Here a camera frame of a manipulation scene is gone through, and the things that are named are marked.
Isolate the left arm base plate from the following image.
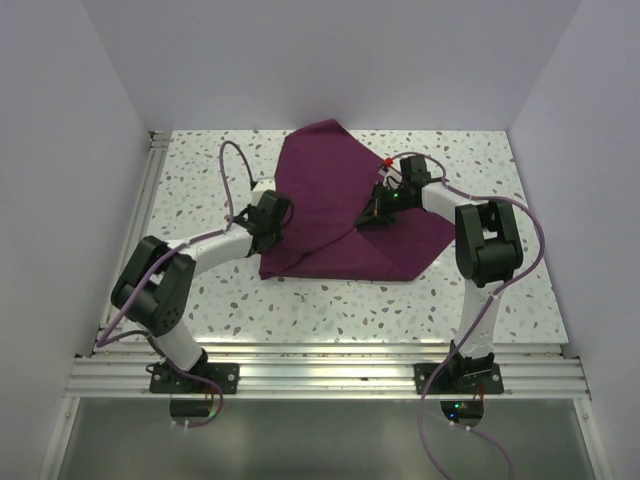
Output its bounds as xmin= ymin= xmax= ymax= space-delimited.
xmin=145 ymin=362 xmax=240 ymax=395

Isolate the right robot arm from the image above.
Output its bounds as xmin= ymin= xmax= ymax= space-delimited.
xmin=354 ymin=152 xmax=523 ymax=393

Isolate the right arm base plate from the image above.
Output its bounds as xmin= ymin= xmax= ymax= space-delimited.
xmin=413 ymin=363 xmax=505 ymax=396

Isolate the purple cloth mat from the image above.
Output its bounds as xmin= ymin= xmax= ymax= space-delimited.
xmin=259 ymin=119 xmax=454 ymax=282

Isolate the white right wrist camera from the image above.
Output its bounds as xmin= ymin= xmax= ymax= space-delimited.
xmin=378 ymin=157 xmax=402 ymax=181

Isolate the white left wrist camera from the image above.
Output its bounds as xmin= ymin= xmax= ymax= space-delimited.
xmin=251 ymin=177 xmax=276 ymax=192

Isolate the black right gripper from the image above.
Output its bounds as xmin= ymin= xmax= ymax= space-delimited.
xmin=355 ymin=182 xmax=415 ymax=228

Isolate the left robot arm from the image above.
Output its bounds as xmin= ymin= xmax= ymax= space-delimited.
xmin=98 ymin=189 xmax=294 ymax=393

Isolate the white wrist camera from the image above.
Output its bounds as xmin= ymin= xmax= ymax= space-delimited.
xmin=378 ymin=157 xmax=402 ymax=181
xmin=251 ymin=177 xmax=276 ymax=192

